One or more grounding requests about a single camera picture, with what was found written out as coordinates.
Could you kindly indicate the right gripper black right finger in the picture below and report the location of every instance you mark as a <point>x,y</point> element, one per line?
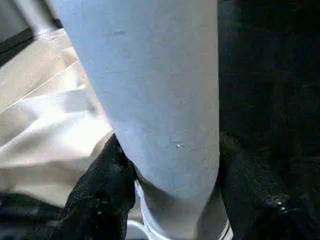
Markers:
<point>262,195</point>

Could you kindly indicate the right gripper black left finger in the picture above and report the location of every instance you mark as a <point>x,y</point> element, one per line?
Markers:
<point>105,195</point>

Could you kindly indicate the white plastic table leg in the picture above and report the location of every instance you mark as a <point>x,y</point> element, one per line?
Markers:
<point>40,15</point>
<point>155,87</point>

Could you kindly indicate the white plastic table top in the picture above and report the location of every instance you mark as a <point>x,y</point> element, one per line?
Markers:
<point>50,112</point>

